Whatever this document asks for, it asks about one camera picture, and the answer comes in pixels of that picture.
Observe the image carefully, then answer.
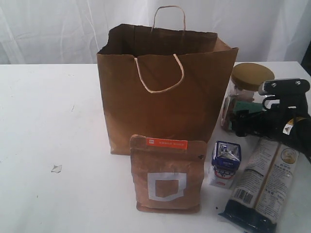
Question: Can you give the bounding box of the brown kraft stand-up pouch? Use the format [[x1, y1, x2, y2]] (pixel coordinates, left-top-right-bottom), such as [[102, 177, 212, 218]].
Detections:
[[130, 134, 207, 214]]

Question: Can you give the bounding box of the white curtain backdrop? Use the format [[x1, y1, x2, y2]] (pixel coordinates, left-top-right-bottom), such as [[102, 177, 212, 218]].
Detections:
[[0, 0, 311, 64]]

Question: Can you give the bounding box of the dark blue noodle package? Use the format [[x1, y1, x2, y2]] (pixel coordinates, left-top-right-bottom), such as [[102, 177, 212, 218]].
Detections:
[[220, 138, 299, 233]]

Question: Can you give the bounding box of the clear jar with tan lid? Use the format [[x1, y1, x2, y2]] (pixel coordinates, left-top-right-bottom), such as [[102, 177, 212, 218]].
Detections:
[[221, 63, 275, 132]]

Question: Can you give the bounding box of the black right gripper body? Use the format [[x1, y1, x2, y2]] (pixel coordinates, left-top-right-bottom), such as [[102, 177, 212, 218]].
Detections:
[[230, 109, 304, 146]]

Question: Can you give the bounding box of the small torn paper scrap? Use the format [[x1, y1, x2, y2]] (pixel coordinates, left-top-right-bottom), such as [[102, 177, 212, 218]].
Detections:
[[51, 165, 62, 173]]

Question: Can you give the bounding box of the brown paper shopping bag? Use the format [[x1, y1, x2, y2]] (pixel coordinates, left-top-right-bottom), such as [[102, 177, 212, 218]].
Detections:
[[96, 6, 239, 156]]

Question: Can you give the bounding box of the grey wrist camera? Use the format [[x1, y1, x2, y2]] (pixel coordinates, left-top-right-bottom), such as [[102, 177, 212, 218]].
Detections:
[[258, 79, 311, 96]]

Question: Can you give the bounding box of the blue white milk carton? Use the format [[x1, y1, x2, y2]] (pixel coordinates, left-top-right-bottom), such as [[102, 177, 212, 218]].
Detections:
[[208, 141, 242, 189]]

